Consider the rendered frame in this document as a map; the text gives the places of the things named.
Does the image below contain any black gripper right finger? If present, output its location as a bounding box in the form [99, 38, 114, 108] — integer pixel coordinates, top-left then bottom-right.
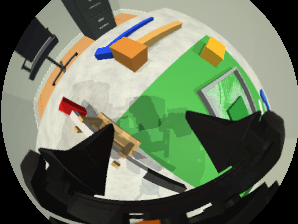
[185, 109, 262, 173]

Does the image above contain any yellow block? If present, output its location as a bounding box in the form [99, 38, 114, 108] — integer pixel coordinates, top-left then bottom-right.
[200, 36, 225, 67]

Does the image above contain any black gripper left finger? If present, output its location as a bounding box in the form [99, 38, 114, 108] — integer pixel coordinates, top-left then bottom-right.
[39, 123, 114, 197]

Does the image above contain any green putting mat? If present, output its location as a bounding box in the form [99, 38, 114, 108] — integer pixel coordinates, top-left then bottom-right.
[116, 35, 266, 188]

